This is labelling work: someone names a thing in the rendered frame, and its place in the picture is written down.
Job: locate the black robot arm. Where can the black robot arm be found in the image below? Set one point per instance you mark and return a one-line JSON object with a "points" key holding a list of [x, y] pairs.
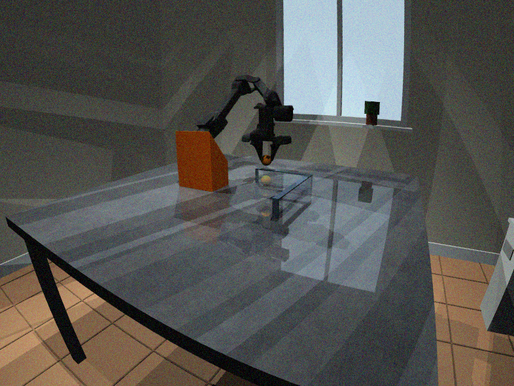
{"points": [[216, 121]]}

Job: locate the clear low glass wall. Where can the clear low glass wall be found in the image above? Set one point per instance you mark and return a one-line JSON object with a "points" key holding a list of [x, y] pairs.
{"points": [[287, 179]]}

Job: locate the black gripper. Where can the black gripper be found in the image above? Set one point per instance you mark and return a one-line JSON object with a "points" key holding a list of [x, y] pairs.
{"points": [[277, 141]]}

